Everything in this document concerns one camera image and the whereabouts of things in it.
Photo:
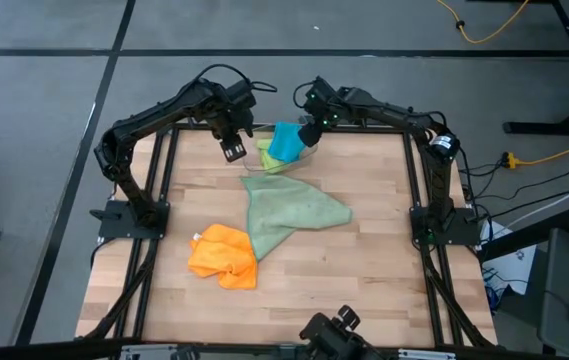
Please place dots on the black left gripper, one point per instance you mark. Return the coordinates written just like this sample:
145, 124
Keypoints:
231, 125

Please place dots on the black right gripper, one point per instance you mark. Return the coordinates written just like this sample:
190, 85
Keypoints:
324, 110

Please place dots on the clear plastic bin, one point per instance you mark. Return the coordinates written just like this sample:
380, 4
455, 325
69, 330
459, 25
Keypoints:
251, 163

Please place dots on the teal blue microfiber towel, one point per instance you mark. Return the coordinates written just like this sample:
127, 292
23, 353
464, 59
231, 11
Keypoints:
286, 142

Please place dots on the lime green microfiber towel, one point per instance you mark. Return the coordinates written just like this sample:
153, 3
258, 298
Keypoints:
269, 160

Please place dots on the sage green microfiber towel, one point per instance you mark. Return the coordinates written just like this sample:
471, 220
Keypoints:
289, 210

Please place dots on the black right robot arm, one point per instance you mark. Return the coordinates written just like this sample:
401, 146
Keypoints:
394, 116

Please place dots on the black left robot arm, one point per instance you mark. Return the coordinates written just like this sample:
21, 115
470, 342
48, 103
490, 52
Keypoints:
154, 117

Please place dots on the orange microfiber towel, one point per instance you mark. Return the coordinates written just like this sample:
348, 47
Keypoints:
221, 257

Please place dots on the black table beam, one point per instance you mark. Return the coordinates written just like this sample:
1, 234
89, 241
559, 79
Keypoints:
524, 239

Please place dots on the white paper sheet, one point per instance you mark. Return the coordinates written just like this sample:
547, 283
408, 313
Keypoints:
519, 260

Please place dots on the black overhead rig beam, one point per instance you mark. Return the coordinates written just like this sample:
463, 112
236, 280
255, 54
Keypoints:
39, 350

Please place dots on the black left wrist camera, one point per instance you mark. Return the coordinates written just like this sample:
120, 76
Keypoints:
241, 94

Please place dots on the black aluminium table frame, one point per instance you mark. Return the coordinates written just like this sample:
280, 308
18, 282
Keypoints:
374, 131

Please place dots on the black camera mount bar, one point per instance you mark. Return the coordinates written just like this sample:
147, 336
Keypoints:
379, 120

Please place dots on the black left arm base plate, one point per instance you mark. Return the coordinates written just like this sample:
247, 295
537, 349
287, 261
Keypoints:
114, 231

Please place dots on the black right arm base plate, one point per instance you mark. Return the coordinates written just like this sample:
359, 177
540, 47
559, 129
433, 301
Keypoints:
466, 236

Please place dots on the black desk leg frame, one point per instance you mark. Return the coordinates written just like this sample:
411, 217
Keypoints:
539, 128

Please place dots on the silver metal bracket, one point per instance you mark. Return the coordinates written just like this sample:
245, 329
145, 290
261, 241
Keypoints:
424, 355

